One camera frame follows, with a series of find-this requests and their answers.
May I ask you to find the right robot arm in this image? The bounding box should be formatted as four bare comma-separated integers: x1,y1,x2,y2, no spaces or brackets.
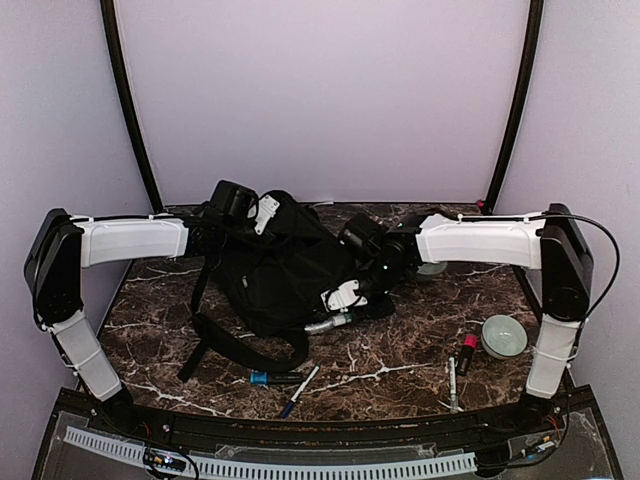
321,203,601,434

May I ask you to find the blue capped pen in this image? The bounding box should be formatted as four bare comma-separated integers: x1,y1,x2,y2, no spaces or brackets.
279,364,321,419

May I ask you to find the black blue highlighter marker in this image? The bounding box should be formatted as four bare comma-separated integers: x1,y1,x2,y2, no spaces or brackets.
249,371,305,386

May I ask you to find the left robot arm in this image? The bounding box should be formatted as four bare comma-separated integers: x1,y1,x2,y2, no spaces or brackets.
23,180,280,436

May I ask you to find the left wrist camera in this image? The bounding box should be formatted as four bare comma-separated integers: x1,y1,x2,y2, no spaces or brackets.
254,194,280,235

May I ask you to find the celadon bowl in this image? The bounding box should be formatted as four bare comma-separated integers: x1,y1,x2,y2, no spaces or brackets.
415,262,448,282
481,315,528,360

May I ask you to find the grey white pen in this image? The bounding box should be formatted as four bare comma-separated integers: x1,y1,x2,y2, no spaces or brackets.
448,356,459,414

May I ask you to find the right black frame post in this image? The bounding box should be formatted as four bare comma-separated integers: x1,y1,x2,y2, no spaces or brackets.
477,0,545,215

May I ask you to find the near celadon bowl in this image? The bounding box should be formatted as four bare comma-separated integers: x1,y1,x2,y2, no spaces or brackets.
481,315,528,360

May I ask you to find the left black frame post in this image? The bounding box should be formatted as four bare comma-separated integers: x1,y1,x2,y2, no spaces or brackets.
100,0,164,213

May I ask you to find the black student backpack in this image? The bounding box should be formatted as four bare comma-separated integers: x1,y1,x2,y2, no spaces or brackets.
178,181,356,382

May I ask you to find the small circuit board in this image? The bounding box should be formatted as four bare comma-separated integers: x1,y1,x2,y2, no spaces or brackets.
143,449,188,473

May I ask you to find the far celadon bowl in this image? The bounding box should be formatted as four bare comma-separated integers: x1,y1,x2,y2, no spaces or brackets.
415,262,448,282

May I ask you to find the green white glue stick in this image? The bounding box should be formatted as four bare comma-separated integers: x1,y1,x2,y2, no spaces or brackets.
328,313,354,328

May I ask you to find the black pink highlighter marker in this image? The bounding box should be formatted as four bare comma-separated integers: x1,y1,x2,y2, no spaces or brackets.
455,334,478,376

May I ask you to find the black frame post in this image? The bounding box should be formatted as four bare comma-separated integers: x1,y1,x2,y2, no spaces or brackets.
100,0,164,213
477,0,545,215

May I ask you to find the white slotted cable duct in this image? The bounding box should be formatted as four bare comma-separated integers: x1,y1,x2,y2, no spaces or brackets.
62,426,477,479

